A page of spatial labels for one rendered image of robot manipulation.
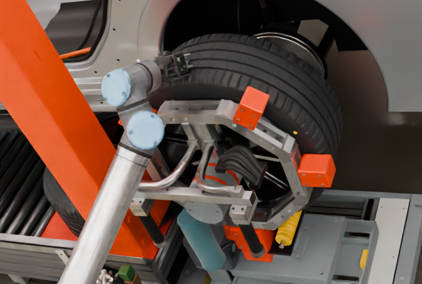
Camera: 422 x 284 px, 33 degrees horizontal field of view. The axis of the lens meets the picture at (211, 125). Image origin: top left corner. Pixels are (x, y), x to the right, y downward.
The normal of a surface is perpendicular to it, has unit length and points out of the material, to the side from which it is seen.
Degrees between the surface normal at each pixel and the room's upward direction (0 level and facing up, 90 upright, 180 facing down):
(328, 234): 0
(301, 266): 0
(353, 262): 0
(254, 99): 35
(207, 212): 90
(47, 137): 90
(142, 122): 56
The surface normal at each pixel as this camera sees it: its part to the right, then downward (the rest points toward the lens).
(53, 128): -0.33, 0.71
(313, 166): -0.32, -0.71
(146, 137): 0.21, -0.03
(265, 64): 0.21, -0.59
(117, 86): -0.56, 0.21
